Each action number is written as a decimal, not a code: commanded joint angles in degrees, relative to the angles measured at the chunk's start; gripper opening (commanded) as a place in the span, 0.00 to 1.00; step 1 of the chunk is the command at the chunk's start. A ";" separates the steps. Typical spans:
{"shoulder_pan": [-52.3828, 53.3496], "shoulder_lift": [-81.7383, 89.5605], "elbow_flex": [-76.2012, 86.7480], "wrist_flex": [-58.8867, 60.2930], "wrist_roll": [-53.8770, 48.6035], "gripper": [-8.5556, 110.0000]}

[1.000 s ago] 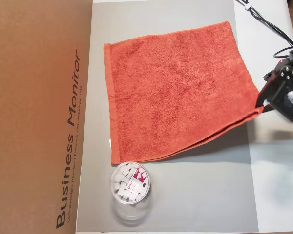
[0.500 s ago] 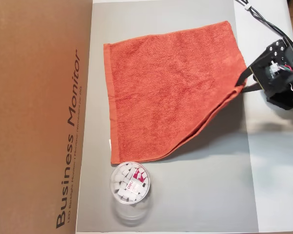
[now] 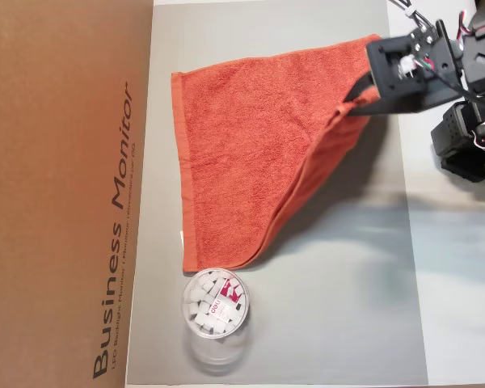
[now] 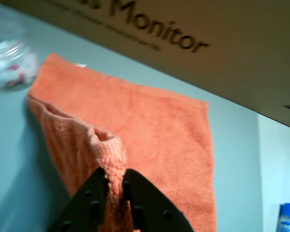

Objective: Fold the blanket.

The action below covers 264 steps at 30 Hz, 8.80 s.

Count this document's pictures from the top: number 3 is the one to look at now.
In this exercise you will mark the grey table mat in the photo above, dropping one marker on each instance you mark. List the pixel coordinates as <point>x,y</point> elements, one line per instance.
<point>327,303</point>

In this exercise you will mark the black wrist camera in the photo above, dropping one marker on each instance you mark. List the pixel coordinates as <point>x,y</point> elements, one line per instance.
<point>388,64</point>

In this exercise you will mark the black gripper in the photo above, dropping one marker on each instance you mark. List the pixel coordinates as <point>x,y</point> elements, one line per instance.
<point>392,106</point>

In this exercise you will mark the clear jar with white cubes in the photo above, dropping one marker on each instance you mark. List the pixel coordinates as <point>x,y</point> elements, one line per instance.
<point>216,307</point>

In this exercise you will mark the orange terry towel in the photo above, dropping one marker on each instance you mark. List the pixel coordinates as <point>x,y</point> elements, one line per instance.
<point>246,141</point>

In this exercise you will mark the brown cardboard monitor box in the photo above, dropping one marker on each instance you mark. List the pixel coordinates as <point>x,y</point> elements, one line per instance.
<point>56,182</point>

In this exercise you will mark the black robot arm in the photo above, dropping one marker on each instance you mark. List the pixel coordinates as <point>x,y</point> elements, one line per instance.
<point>469,133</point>

